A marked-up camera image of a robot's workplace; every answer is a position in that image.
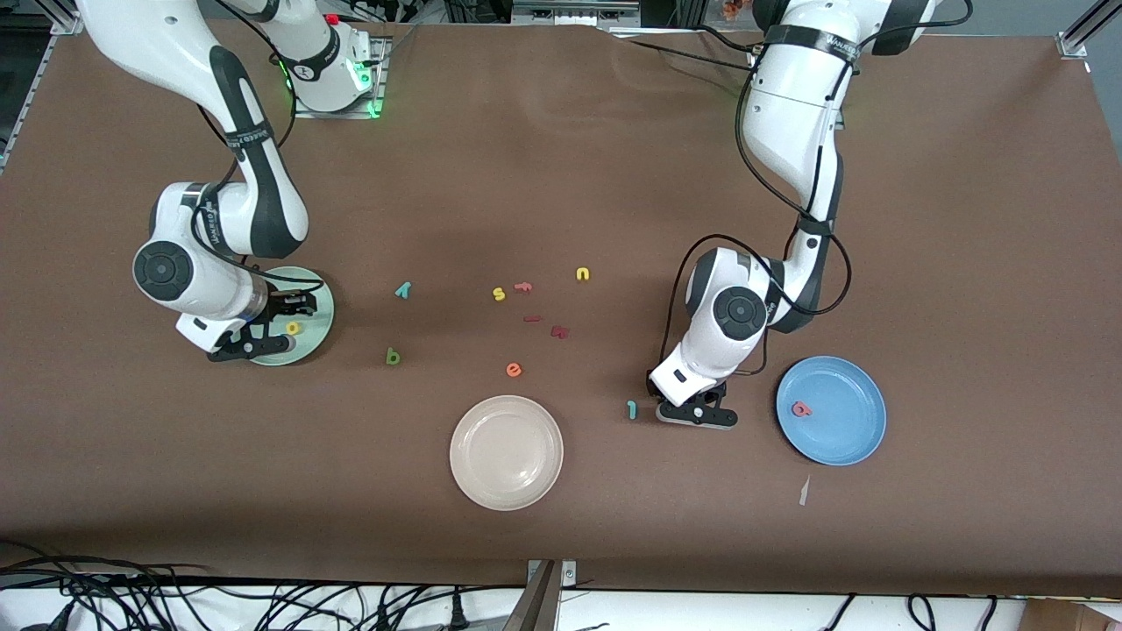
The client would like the brown table cover sheet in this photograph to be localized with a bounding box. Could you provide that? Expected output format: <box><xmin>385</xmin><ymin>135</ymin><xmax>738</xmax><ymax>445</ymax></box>
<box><xmin>0</xmin><ymin>18</ymin><xmax>1122</xmax><ymax>599</ymax></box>

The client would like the black base cable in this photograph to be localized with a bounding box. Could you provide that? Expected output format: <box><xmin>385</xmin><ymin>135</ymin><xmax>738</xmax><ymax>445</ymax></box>
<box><xmin>609</xmin><ymin>25</ymin><xmax>763</xmax><ymax>75</ymax></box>

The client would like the cardboard box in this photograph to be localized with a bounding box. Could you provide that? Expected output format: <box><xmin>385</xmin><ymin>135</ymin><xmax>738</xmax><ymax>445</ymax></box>
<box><xmin>1021</xmin><ymin>599</ymin><xmax>1122</xmax><ymax>631</ymax></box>

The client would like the black cable bundle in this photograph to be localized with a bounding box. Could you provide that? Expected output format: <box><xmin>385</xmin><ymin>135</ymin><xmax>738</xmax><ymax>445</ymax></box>
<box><xmin>0</xmin><ymin>539</ymin><xmax>527</xmax><ymax>631</ymax></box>

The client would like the grey metal equipment rack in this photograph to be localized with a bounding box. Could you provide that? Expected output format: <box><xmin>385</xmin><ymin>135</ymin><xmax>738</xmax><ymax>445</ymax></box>
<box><xmin>513</xmin><ymin>0</ymin><xmax>641</xmax><ymax>27</ymax></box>

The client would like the aluminium frame profile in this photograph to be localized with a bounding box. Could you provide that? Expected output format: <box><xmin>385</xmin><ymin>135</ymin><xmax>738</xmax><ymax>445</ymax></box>
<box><xmin>1056</xmin><ymin>0</ymin><xmax>1122</xmax><ymax>58</ymax></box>
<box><xmin>0</xmin><ymin>0</ymin><xmax>84</xmax><ymax>172</ymax></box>

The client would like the beige plate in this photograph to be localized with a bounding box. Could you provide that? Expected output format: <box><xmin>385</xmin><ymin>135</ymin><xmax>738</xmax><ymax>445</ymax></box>
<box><xmin>449</xmin><ymin>395</ymin><xmax>565</xmax><ymax>512</ymax></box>

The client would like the metal table edge bracket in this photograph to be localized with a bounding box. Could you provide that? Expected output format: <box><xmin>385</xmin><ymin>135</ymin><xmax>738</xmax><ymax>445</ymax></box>
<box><xmin>502</xmin><ymin>559</ymin><xmax>578</xmax><ymax>631</ymax></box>

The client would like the blue plate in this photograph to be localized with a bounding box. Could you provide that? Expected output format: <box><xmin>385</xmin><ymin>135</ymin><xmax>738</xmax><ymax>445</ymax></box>
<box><xmin>776</xmin><ymin>356</ymin><xmax>887</xmax><ymax>466</ymax></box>

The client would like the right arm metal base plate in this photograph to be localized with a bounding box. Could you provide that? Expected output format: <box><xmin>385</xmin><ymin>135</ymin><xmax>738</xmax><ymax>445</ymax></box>
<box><xmin>289</xmin><ymin>35</ymin><xmax>387</xmax><ymax>119</ymax></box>

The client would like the green plate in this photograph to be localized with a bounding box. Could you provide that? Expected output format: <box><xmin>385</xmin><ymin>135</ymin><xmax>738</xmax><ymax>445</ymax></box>
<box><xmin>248</xmin><ymin>266</ymin><xmax>336</xmax><ymax>366</ymax></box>

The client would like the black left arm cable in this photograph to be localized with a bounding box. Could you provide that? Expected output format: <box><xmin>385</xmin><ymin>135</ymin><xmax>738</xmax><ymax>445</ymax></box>
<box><xmin>664</xmin><ymin>0</ymin><xmax>974</xmax><ymax>378</ymax></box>

